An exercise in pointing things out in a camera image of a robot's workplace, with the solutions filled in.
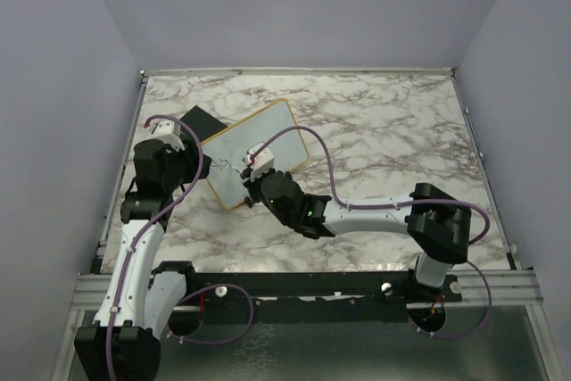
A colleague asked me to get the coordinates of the yellow framed whiteboard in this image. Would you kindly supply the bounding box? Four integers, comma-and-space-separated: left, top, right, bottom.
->
203, 98, 310, 210

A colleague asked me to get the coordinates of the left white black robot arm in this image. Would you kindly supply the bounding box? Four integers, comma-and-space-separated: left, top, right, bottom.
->
74, 132, 210, 380

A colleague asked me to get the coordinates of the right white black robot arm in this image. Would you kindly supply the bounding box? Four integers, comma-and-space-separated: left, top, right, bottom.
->
241, 168, 471, 302

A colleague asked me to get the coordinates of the black rectangular pad upper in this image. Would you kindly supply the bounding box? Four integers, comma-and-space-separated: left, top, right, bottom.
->
180, 105, 228, 142

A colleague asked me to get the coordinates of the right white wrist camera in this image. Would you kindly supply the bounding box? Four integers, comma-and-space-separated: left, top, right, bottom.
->
243, 142, 275, 178

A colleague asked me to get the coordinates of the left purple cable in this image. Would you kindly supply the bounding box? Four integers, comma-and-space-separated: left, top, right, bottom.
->
106, 113, 254, 381

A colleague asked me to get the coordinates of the purple cable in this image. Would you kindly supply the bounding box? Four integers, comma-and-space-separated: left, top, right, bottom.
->
106, 113, 254, 381
249, 125, 494, 340

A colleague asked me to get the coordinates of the black mounting rail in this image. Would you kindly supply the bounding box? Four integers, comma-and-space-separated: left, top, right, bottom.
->
169, 269, 462, 330

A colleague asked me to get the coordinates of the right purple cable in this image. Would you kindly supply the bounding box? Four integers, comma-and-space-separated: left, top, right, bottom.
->
249, 125, 494, 340

